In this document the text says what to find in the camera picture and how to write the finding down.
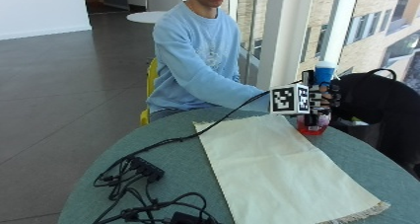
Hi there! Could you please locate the black power adapter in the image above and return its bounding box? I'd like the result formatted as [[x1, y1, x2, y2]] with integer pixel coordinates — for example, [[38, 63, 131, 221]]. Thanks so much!
[[169, 211, 219, 224]]

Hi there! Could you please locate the white marker cube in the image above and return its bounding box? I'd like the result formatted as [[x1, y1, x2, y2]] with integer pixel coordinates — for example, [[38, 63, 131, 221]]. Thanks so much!
[[268, 83, 311, 115]]

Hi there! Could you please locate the white round table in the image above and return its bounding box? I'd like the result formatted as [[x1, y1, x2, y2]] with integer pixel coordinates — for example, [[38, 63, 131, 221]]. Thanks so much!
[[126, 10, 167, 25]]

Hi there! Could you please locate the black usb hub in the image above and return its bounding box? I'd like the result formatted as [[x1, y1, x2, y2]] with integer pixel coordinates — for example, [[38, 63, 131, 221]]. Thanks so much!
[[129, 156, 165, 184]]

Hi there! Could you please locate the cream cloth mat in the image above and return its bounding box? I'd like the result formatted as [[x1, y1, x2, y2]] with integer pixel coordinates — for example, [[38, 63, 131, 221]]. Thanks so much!
[[193, 113, 391, 224]]

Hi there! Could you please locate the the person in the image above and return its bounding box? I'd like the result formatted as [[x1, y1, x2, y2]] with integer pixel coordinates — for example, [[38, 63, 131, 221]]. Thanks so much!
[[146, 0, 274, 123]]

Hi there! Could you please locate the yellow chair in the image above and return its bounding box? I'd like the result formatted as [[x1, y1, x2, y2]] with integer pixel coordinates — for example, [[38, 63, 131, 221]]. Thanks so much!
[[139, 56, 159, 127]]

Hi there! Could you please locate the black bag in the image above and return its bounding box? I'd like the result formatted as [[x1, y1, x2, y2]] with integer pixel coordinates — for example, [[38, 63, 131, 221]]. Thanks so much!
[[329, 68, 420, 179]]

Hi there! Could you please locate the black cable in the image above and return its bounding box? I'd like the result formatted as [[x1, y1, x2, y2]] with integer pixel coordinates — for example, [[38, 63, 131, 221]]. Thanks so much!
[[92, 89, 272, 224]]

